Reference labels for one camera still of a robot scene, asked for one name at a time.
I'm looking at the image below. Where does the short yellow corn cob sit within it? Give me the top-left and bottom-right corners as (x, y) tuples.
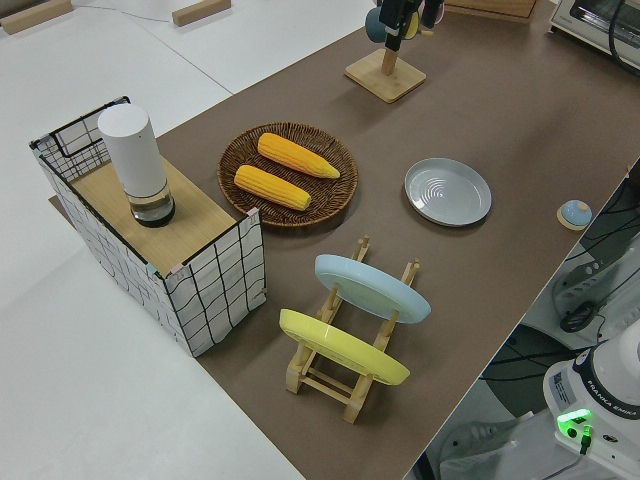
(233, 164), (312, 211)

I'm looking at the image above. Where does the wooden dish rack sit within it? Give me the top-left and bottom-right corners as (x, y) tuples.
(285, 234), (422, 425)

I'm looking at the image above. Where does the brown wicker basket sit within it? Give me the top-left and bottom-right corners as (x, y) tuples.
(216, 122), (360, 231)

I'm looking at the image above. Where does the white toaster oven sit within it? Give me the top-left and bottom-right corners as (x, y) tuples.
(545, 0), (640, 57)

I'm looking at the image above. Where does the wooden mug tree stand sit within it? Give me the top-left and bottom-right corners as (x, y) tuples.
(343, 27), (435, 105)

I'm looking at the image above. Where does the white cylindrical grinder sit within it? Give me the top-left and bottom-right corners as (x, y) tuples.
(97, 103), (177, 229)

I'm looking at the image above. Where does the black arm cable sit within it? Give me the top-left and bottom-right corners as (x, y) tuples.
(606, 0), (640, 79)

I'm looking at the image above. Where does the wooden block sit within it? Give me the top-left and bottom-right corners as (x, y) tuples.
(171, 0), (233, 27)
(0, 0), (75, 36)

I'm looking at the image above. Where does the pink mug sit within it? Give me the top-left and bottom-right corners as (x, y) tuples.
(421, 0), (445, 26)

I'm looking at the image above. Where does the long yellow corn cob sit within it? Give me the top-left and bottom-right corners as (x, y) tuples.
(257, 132), (341, 180)

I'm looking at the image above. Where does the gray round plate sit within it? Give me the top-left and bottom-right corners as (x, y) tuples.
(403, 157), (493, 229)

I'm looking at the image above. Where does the wooden drawer cabinet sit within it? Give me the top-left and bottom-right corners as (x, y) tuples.
(443, 0), (542, 25)

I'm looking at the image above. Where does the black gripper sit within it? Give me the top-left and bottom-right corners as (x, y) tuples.
(377, 0), (424, 52)

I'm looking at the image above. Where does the wire grid shelf wooden top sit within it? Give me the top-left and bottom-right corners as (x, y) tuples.
(28, 95), (266, 359)

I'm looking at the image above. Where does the yellow plate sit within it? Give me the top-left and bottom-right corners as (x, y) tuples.
(278, 308), (411, 386)

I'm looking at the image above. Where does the dark teal mug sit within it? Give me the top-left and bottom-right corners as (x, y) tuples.
(363, 5), (421, 44)

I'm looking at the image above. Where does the light blue plate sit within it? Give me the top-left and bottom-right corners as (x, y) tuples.
(314, 254), (432, 326)

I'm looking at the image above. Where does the black coiled cable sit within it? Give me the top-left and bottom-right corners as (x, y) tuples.
(559, 301), (597, 335)

